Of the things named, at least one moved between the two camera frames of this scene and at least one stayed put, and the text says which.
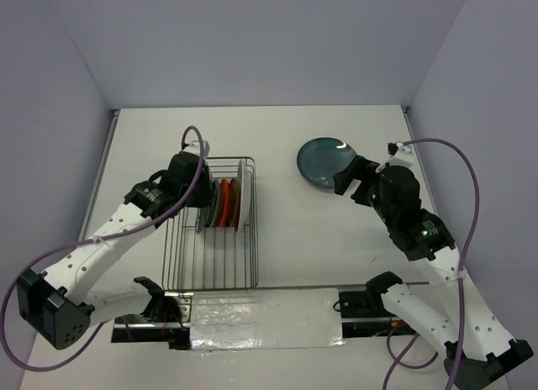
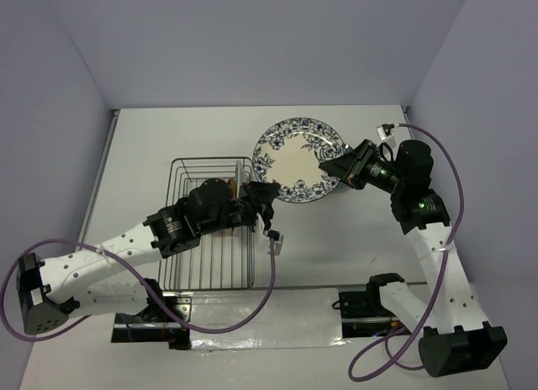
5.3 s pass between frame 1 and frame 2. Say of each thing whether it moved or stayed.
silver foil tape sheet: stayed
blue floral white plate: moved
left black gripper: moved
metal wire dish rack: stayed
